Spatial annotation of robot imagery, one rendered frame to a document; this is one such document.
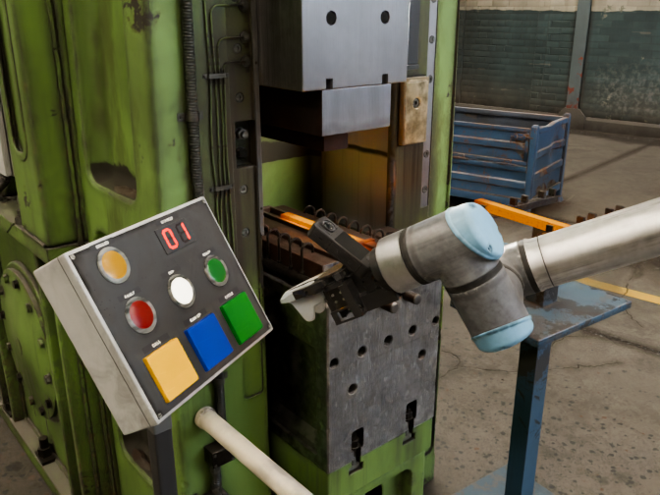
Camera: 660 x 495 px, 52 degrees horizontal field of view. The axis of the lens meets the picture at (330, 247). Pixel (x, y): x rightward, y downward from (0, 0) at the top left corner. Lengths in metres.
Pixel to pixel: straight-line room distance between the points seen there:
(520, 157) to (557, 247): 4.12
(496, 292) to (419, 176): 0.94
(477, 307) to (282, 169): 1.12
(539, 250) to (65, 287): 0.72
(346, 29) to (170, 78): 0.37
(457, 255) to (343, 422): 0.79
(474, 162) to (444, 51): 3.47
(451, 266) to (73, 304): 0.54
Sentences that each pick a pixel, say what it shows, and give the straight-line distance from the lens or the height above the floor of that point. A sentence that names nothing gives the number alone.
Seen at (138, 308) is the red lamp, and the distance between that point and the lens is 1.06.
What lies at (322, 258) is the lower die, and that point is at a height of 0.98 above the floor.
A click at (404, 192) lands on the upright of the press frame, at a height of 1.05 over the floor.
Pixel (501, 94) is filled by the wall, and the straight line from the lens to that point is 9.94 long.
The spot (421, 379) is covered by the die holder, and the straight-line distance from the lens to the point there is 1.82.
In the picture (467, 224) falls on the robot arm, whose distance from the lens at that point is 0.95.
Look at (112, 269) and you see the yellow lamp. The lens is 1.05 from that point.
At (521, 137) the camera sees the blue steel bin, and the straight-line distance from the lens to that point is 5.17.
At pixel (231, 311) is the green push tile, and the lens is 1.19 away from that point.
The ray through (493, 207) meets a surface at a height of 1.04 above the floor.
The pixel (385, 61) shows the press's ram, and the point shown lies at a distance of 1.54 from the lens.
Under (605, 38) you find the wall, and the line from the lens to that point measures 9.30.
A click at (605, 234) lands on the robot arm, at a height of 1.20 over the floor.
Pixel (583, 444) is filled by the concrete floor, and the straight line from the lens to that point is 2.77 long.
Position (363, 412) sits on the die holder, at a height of 0.60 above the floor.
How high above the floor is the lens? 1.53
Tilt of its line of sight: 20 degrees down
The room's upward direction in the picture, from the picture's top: straight up
